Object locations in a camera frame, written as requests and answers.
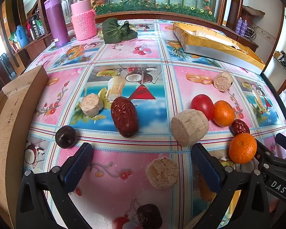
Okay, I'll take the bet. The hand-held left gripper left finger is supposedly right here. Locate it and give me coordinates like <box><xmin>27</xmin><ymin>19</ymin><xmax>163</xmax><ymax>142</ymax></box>
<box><xmin>15</xmin><ymin>143</ymin><xmax>94</xmax><ymax>229</ymax></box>

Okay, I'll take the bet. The large beige grain cake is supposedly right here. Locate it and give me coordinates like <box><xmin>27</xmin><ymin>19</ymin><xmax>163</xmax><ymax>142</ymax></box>
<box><xmin>171</xmin><ymin>109</ymin><xmax>210</xmax><ymax>147</ymax></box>

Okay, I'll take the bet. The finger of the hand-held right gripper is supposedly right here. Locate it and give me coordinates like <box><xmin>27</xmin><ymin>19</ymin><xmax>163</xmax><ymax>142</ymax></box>
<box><xmin>254</xmin><ymin>138</ymin><xmax>278</xmax><ymax>170</ymax></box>
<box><xmin>275</xmin><ymin>133</ymin><xmax>286</xmax><ymax>159</ymax></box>

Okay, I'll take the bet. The large red date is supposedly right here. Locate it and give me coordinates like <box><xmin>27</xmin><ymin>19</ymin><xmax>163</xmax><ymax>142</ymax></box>
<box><xmin>110</xmin><ymin>97</ymin><xmax>139</xmax><ymax>138</ymax></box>

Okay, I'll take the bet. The brown cardboard box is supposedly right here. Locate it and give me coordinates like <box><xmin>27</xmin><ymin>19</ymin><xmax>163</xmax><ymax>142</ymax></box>
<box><xmin>0</xmin><ymin>65</ymin><xmax>49</xmax><ymax>229</ymax></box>

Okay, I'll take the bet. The green leafy vegetable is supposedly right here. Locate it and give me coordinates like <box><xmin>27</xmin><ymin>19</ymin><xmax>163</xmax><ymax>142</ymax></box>
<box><xmin>98</xmin><ymin>18</ymin><xmax>139</xmax><ymax>44</ymax></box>

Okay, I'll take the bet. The brown woven basket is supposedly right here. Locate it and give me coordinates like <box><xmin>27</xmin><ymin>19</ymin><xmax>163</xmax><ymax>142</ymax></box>
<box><xmin>242</xmin><ymin>5</ymin><xmax>265</xmax><ymax>18</ymax></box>

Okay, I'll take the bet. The small beige grain cake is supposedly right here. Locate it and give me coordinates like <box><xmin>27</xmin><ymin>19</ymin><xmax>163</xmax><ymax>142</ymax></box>
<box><xmin>79</xmin><ymin>93</ymin><xmax>103</xmax><ymax>118</ymax></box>
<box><xmin>213</xmin><ymin>72</ymin><xmax>234</xmax><ymax>92</ymax></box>
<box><xmin>145</xmin><ymin>157</ymin><xmax>180</xmax><ymax>189</ymax></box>

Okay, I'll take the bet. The pink knit-sleeved bottle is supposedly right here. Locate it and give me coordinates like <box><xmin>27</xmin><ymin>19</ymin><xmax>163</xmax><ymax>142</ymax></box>
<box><xmin>70</xmin><ymin>0</ymin><xmax>97</xmax><ymax>41</ymax></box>

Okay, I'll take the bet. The dark red date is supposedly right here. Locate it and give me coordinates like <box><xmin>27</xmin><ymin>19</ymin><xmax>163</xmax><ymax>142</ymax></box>
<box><xmin>136</xmin><ymin>203</ymin><xmax>163</xmax><ymax>229</ymax></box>

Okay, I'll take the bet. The yellow wrapped package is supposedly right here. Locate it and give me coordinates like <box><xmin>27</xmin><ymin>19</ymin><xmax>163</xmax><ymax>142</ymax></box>
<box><xmin>173</xmin><ymin>21</ymin><xmax>266</xmax><ymax>75</ymax></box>

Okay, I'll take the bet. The blue thermos jug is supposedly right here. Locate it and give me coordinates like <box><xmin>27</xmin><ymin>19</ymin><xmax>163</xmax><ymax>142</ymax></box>
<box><xmin>15</xmin><ymin>25</ymin><xmax>29</xmax><ymax>48</ymax></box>

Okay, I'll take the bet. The dark round plum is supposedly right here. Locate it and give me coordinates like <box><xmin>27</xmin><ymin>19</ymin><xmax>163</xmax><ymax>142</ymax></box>
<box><xmin>55</xmin><ymin>125</ymin><xmax>77</xmax><ymax>148</ymax></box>

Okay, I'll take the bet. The black steel flask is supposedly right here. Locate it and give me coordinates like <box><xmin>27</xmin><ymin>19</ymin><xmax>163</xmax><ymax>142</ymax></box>
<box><xmin>29</xmin><ymin>14</ymin><xmax>40</xmax><ymax>40</ymax></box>

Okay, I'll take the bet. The small red date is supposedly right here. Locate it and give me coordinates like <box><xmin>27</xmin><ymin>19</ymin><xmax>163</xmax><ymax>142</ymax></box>
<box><xmin>230</xmin><ymin>119</ymin><xmax>250</xmax><ymax>136</ymax></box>

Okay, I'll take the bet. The red tomato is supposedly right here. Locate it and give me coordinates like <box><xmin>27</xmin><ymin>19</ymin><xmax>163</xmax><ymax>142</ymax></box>
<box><xmin>191</xmin><ymin>94</ymin><xmax>214</xmax><ymax>121</ymax></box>

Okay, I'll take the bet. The purple thermos bottle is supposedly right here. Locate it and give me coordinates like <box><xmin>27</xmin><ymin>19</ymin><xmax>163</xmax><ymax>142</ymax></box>
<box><xmin>43</xmin><ymin>0</ymin><xmax>70</xmax><ymax>48</ymax></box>

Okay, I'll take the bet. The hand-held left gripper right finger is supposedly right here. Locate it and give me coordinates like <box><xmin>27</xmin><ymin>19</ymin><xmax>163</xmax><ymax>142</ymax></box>
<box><xmin>191</xmin><ymin>143</ymin><xmax>270</xmax><ymax>229</ymax></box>

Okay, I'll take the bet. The orange mandarin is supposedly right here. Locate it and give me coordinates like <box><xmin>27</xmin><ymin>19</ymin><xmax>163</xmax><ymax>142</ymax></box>
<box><xmin>213</xmin><ymin>100</ymin><xmax>235</xmax><ymax>127</ymax></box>
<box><xmin>229</xmin><ymin>133</ymin><xmax>257</xmax><ymax>164</ymax></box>

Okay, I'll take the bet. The brown wooden sideboard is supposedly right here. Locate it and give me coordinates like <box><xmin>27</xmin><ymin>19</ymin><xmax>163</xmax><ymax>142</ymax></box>
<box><xmin>13</xmin><ymin>32</ymin><xmax>53</xmax><ymax>61</ymax></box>

